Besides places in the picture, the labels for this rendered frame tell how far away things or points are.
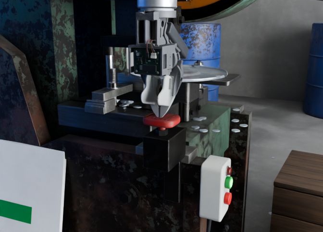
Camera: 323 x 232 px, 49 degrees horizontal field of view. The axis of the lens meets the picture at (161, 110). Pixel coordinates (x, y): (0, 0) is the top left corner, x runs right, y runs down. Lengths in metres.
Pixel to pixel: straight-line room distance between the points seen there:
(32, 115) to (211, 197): 0.55
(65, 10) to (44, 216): 0.59
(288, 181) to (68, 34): 0.93
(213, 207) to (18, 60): 0.66
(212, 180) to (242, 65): 3.67
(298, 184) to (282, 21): 3.07
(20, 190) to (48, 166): 0.13
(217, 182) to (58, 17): 0.63
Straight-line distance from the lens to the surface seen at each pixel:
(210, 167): 0.81
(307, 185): 1.44
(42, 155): 1.07
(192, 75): 1.03
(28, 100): 1.08
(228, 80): 0.98
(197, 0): 1.40
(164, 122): 0.72
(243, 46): 4.40
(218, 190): 0.82
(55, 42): 1.07
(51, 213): 1.09
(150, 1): 0.67
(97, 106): 0.93
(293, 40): 4.31
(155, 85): 0.73
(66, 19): 1.10
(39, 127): 1.09
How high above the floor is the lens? 0.95
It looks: 15 degrees down
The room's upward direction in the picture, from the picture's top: straight up
